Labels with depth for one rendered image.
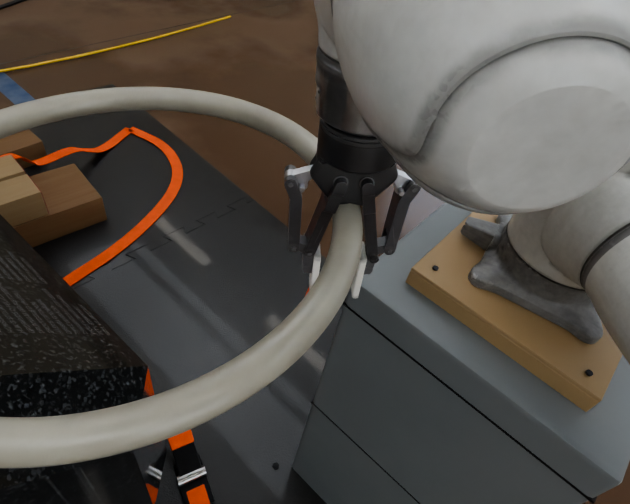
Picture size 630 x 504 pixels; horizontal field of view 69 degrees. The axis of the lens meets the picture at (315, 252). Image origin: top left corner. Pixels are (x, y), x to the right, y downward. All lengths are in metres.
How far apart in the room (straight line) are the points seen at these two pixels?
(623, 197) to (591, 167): 0.38
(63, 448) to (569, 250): 0.52
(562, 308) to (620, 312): 0.16
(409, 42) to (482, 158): 0.05
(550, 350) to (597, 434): 0.11
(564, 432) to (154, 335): 1.20
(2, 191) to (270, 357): 1.52
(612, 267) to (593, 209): 0.07
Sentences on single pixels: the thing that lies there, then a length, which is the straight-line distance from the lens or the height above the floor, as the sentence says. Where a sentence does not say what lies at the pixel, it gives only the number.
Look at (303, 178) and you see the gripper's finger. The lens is 0.45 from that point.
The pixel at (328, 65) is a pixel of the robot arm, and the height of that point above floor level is 1.14.
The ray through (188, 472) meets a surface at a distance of 1.31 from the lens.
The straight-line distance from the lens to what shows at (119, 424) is 0.33.
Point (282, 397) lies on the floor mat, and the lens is 1.42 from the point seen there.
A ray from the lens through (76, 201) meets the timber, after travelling 1.84.
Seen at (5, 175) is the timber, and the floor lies 0.23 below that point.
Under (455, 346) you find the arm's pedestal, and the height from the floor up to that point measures 0.80.
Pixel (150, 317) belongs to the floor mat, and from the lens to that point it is 1.58.
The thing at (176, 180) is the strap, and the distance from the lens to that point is 2.06.
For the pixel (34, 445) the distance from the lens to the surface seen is 0.35.
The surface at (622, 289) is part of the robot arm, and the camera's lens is 0.54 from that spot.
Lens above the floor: 1.29
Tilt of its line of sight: 46 degrees down
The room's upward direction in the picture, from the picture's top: 12 degrees clockwise
